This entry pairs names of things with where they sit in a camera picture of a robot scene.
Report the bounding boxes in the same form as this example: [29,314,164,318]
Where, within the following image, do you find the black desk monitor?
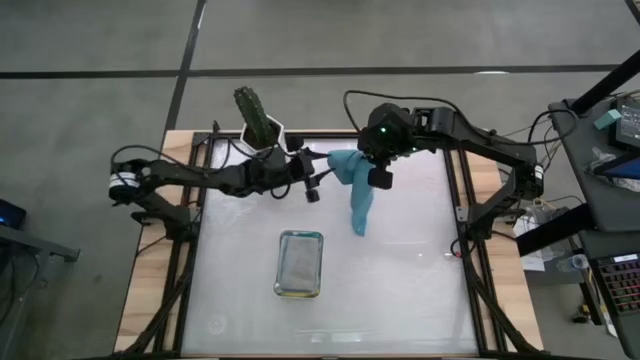
[613,96,640,151]

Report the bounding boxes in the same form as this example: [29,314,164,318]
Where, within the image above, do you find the white hexagonal plant pot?
[239,114,287,154]

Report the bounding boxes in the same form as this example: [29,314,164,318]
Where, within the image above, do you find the grey metal stand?
[0,223,81,360]

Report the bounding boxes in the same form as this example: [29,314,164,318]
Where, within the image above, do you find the green cactus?
[233,85,279,149]

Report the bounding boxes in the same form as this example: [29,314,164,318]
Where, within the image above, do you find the black table frame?
[113,129,546,360]

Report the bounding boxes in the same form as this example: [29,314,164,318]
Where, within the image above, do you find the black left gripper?
[243,135,336,196]

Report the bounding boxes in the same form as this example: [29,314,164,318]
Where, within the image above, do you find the black computer with blue lights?
[0,198,28,231]

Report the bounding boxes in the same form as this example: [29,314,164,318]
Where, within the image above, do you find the black pole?
[569,48,640,118]

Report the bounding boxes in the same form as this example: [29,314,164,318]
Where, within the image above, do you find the keyboard with coloured keys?
[596,253,640,317]

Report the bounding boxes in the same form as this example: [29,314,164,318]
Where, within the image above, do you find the clear plastic bottle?
[556,253,591,274]

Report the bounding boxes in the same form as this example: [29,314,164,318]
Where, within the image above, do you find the grey microfiber towel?
[278,234,322,295]

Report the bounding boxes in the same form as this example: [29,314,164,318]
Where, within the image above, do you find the dark grey desk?
[514,97,640,360]

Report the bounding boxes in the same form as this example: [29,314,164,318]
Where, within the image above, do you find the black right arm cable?
[342,89,469,134]

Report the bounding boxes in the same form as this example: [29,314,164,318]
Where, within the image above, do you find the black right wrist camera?
[367,167,395,192]

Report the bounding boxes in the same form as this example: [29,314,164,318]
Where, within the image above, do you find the teal microfiber towel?
[327,148,376,238]

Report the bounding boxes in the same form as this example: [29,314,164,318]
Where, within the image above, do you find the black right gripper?
[357,101,417,167]

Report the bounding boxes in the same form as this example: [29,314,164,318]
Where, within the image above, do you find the white plastic bin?
[272,229,326,300]

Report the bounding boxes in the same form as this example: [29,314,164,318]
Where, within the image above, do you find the white papers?
[510,213,547,273]

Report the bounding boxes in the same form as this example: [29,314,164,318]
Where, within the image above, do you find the black tablet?
[591,151,640,182]

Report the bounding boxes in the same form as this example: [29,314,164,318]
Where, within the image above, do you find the small teal box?
[593,108,623,131]

